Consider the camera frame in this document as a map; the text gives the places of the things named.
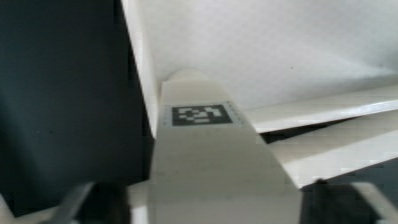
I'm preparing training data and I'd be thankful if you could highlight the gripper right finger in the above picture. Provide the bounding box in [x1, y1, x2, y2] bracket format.
[299, 179, 398, 224]

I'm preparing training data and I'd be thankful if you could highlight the white desk leg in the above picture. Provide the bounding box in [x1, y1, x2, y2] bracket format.
[149, 70, 302, 224]

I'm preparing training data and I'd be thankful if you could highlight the white U-shaped obstacle fence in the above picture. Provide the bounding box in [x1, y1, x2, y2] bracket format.
[268, 111, 398, 187]

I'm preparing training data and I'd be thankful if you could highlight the white desk tabletop tray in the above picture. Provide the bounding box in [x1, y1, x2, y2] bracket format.
[121, 0, 398, 132]

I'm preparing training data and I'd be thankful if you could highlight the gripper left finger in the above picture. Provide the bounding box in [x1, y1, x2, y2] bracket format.
[43, 182, 132, 224]

